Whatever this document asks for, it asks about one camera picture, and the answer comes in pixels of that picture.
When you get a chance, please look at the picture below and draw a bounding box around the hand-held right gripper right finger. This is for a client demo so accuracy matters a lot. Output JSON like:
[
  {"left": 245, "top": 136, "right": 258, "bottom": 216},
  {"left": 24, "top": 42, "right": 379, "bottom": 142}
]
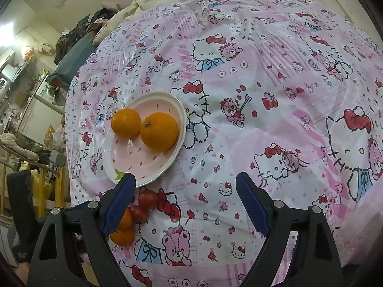
[{"left": 235, "top": 172, "right": 344, "bottom": 287}]

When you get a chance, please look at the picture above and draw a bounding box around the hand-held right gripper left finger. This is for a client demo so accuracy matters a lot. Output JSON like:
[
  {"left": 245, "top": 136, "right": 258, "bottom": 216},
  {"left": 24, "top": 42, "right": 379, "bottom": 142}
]
[{"left": 28, "top": 172, "right": 136, "bottom": 287}]

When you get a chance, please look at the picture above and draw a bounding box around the small orange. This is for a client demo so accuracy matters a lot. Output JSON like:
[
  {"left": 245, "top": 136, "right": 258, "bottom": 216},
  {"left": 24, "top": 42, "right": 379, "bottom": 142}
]
[
  {"left": 110, "top": 229, "right": 135, "bottom": 246},
  {"left": 117, "top": 207, "right": 133, "bottom": 231}
]

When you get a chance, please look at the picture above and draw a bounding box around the red tomato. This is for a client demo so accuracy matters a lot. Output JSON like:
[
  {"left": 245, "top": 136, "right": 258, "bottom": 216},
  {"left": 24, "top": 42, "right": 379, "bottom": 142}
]
[
  {"left": 129, "top": 205, "right": 149, "bottom": 222},
  {"left": 137, "top": 189, "right": 159, "bottom": 210}
]

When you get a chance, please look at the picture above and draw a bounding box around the pink strawberry-shaped plate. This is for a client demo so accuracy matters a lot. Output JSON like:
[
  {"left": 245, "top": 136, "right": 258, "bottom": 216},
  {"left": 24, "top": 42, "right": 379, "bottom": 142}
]
[{"left": 103, "top": 91, "right": 187, "bottom": 188}]

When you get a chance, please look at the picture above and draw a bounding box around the medium orange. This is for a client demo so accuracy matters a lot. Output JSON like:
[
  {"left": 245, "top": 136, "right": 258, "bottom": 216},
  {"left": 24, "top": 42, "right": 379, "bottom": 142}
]
[{"left": 111, "top": 108, "right": 142, "bottom": 138}]

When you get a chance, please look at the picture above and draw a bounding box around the large orange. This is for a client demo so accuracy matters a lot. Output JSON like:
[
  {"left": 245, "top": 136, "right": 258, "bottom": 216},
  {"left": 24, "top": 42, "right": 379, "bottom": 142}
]
[{"left": 140, "top": 112, "right": 179, "bottom": 152}]

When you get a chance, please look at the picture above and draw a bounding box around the yellow wooden rack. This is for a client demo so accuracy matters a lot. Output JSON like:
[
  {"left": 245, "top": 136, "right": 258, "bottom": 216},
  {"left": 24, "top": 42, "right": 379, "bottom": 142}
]
[{"left": 30, "top": 126, "right": 68, "bottom": 210}]

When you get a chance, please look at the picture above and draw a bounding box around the printed cartoon cat blanket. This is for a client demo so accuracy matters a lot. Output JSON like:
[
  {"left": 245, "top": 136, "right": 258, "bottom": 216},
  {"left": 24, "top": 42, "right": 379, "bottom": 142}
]
[{"left": 64, "top": 0, "right": 383, "bottom": 287}]

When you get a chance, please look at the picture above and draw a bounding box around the black office chair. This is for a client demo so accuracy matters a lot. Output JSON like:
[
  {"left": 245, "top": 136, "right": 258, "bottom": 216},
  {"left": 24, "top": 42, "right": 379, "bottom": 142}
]
[{"left": 6, "top": 170, "right": 45, "bottom": 264}]

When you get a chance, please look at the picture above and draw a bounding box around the white cabinet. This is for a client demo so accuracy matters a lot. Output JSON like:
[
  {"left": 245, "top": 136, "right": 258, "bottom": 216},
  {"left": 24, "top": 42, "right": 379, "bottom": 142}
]
[{"left": 21, "top": 73, "right": 65, "bottom": 144}]

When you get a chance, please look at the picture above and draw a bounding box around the blue pillow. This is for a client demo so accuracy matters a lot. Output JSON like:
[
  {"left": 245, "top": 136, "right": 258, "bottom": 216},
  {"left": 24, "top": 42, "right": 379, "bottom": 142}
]
[{"left": 48, "top": 34, "right": 96, "bottom": 90}]

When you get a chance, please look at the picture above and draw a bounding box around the pile of dark clothes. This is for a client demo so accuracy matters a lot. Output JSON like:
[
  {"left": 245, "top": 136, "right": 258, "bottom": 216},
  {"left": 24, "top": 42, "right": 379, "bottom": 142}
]
[{"left": 54, "top": 6, "right": 120, "bottom": 65}]

